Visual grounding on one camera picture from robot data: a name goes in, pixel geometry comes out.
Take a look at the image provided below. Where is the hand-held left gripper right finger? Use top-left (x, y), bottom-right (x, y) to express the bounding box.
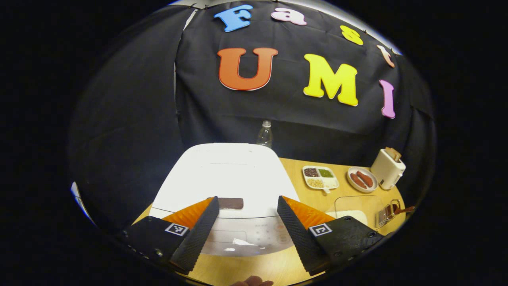
top-left (277, 195), bottom-right (385, 276)

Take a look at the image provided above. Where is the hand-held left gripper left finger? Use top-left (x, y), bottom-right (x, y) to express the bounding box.
top-left (115, 196), bottom-right (220, 274)

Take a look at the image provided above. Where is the clear container of rice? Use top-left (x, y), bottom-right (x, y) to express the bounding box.
top-left (325, 195), bottom-right (385, 230)

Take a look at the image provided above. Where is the white rice cooker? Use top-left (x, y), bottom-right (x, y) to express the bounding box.
top-left (149, 143), bottom-right (301, 257)

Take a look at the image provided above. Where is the metal wire chopstick holder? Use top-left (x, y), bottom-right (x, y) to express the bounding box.
top-left (375, 199), bottom-right (401, 228)

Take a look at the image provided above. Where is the white divided grain tray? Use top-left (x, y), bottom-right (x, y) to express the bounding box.
top-left (302, 165), bottom-right (340, 194)

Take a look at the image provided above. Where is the white round plate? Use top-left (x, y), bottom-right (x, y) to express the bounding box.
top-left (347, 166), bottom-right (378, 193)

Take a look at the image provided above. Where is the clear plastic water bottle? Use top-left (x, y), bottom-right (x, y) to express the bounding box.
top-left (256, 120), bottom-right (273, 149)

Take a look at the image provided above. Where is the white toaster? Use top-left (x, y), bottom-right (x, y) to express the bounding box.
top-left (370, 149), bottom-right (406, 190)

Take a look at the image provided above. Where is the black backdrop cloth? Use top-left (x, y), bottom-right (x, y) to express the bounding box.
top-left (67, 0), bottom-right (437, 231)

